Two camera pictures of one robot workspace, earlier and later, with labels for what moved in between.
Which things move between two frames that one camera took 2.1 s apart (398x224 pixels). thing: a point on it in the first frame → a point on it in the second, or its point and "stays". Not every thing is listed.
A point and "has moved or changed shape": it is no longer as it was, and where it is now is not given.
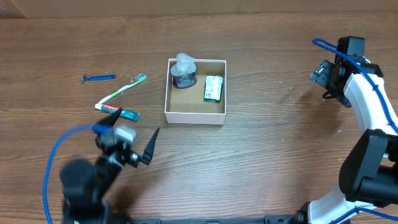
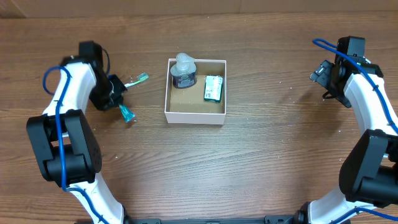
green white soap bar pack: [213, 88] stays
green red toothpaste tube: [129, 114] has moved or changed shape
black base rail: [288, 219] stays
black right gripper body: [324, 76] stays
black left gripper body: [132, 161] → [109, 91]
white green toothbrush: [140, 78] stays
